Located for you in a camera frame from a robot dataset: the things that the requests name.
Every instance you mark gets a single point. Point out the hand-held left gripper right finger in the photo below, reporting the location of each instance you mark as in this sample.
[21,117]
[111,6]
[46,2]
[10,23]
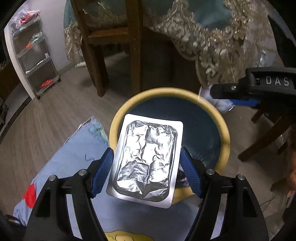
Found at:
[189,173]

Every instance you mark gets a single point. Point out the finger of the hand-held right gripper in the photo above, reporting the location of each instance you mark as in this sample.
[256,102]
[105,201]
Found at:
[224,90]
[242,102]

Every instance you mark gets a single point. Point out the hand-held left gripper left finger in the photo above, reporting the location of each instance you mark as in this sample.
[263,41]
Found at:
[103,173]

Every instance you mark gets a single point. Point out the silver blister pack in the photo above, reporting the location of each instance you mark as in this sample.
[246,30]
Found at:
[143,162]

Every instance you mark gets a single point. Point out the teal bin with yellow rim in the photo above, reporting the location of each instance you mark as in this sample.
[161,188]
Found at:
[198,129]

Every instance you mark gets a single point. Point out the white blue plastic bag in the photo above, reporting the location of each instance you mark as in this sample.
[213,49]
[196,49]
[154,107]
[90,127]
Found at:
[219,105]

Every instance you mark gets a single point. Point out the blue cartoon printed blanket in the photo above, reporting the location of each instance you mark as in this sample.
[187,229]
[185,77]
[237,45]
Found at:
[69,162]

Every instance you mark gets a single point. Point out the dark wooden chair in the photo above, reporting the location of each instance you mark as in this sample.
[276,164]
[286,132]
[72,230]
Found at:
[266,139]

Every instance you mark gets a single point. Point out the teal lace-edged tablecloth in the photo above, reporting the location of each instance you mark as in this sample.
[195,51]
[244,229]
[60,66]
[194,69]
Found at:
[208,18]

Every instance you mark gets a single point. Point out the red packet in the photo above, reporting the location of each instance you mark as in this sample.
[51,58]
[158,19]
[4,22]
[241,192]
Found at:
[47,83]

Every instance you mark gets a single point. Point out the grey storage cart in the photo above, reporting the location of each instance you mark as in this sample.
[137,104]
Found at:
[34,53]

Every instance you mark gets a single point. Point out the green plastic bag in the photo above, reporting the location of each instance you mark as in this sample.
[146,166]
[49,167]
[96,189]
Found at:
[38,37]

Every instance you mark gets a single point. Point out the white plastic bag red print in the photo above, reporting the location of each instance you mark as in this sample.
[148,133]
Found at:
[25,19]

